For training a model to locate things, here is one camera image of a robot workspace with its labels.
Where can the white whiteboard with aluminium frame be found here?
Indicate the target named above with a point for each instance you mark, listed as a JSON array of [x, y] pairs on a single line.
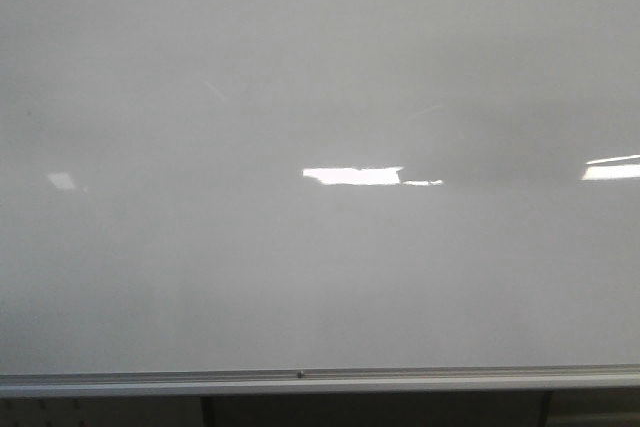
[[316, 196]]

